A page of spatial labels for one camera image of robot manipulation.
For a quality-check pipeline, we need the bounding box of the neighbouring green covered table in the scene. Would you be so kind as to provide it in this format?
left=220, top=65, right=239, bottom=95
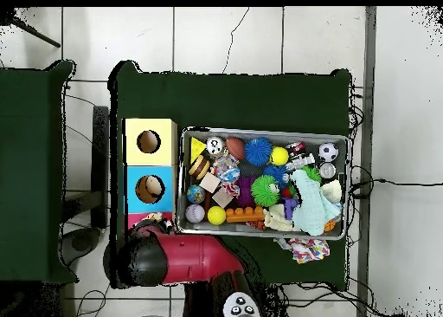
left=0, top=60, right=80, bottom=286

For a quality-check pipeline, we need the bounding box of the black stand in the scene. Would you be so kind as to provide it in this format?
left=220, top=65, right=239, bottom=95
left=61, top=105, right=111, bottom=266

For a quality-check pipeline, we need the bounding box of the black cable on floor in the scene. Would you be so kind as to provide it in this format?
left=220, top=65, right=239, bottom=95
left=349, top=178, right=443, bottom=199

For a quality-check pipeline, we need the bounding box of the yellow cheese wedge toy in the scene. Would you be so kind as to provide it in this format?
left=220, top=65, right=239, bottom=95
left=189, top=137, right=207, bottom=165

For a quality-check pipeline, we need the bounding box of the purple plastic toy piece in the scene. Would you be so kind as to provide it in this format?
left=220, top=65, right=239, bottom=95
left=280, top=197, right=299, bottom=221

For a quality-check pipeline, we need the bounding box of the blue spiky ball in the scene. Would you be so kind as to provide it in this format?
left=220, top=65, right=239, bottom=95
left=243, top=136, right=273, bottom=167

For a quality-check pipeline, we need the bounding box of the green spiky toy with eyes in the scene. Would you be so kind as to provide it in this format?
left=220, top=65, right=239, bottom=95
left=300, top=165, right=323, bottom=184

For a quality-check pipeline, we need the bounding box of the wooden burger toy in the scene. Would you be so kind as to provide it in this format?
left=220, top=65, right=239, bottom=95
left=188, top=155, right=211, bottom=180

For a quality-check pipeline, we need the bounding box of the shallow clear mesh bin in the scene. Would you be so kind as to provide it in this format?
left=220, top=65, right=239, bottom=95
left=176, top=126, right=350, bottom=242

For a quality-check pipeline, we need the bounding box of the dark green tablecloth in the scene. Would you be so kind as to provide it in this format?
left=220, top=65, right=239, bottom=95
left=108, top=60, right=353, bottom=292

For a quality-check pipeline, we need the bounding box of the multicoloured dotted cloth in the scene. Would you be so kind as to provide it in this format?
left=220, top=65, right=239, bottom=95
left=276, top=237, right=331, bottom=265

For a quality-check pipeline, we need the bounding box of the thin black rod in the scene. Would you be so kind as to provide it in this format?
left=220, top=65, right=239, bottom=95
left=10, top=16, right=62, bottom=49

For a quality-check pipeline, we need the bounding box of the small soccer ball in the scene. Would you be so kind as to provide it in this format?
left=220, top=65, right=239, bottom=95
left=317, top=142, right=339, bottom=163

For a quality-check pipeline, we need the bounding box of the yellow duck plush toy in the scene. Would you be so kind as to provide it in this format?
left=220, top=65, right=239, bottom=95
left=141, top=210, right=165, bottom=223

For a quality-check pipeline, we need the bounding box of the globe print ball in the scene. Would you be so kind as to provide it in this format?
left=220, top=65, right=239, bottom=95
left=186, top=184, right=208, bottom=204

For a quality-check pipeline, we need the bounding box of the silver drink can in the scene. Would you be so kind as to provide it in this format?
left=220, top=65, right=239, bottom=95
left=206, top=136, right=226, bottom=157

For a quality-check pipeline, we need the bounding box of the mint green waffle cloth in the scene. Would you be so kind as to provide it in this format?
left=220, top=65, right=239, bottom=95
left=290, top=169, right=343, bottom=236

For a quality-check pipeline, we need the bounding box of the wooden box with three holes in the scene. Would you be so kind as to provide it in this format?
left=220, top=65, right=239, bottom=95
left=122, top=118, right=180, bottom=235

